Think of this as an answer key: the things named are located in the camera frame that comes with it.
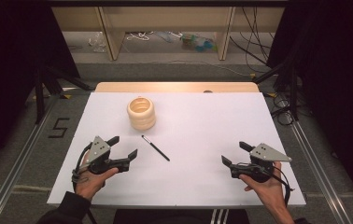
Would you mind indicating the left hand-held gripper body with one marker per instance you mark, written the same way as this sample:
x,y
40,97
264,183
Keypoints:
x,y
98,149

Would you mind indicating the black metal stand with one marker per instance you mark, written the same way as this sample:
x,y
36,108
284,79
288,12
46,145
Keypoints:
x,y
40,93
293,93

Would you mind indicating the beige ribbed pen holder cup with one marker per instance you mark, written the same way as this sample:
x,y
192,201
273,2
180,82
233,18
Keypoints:
x,y
141,115

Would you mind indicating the aluminium floor rail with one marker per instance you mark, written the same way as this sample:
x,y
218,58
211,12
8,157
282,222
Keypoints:
x,y
19,161
317,174

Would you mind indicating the light wooden shelf unit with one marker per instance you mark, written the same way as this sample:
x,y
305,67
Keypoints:
x,y
112,34

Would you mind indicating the colourful plastic packet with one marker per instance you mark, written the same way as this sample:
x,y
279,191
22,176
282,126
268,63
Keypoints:
x,y
198,43

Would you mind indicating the thin black pen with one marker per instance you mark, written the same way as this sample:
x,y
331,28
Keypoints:
x,y
155,148

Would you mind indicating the black curtain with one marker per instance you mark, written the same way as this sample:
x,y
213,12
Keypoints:
x,y
336,77
12,62

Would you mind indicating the person's black striped trousers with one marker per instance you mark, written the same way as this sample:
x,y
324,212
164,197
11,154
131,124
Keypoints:
x,y
180,217

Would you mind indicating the white foam board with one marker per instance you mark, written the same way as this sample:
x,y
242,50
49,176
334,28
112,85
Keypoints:
x,y
196,124

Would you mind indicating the person's right hand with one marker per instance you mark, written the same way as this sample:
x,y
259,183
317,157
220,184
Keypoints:
x,y
268,191

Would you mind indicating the wooden table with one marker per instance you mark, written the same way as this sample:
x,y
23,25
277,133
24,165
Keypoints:
x,y
171,87

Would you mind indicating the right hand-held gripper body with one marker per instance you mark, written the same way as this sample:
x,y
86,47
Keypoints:
x,y
266,153

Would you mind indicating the person's left hand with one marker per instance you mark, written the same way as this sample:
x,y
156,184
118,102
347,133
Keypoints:
x,y
91,183

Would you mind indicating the clear plastic bag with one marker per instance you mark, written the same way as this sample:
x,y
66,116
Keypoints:
x,y
97,42

